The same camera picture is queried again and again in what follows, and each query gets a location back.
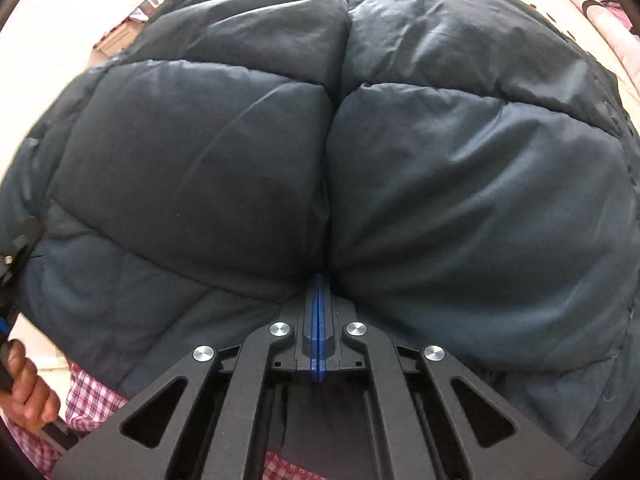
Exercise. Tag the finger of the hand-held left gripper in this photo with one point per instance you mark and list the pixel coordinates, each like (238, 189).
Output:
(20, 247)

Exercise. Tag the person's left hand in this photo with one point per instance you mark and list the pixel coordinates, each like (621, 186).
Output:
(32, 390)

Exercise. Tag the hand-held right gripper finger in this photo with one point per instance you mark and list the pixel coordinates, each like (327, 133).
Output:
(314, 325)
(324, 325)

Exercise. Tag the dark teal quilted jacket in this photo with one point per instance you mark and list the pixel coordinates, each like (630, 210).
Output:
(320, 160)

